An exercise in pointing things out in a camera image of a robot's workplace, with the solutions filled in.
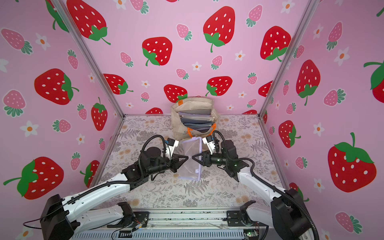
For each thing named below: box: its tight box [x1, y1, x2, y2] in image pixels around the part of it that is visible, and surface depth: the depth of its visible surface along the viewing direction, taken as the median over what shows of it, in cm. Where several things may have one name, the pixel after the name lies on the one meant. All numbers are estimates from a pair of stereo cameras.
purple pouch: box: [178, 137, 203, 181], surface depth 75 cm
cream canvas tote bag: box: [171, 96, 219, 141], surface depth 103 cm
